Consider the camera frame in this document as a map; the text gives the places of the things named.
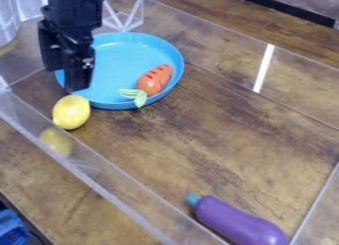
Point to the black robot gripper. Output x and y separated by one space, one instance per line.
65 39

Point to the blue round plastic tray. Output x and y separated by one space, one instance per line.
124 56

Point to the yellow toy lemon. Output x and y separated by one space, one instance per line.
71 112

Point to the orange toy carrot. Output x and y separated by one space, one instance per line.
150 84

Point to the blue object at corner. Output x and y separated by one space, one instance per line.
13 232

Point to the purple toy eggplant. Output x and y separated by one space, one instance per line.
240 227

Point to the clear acrylic enclosure wall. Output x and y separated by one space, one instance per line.
246 131

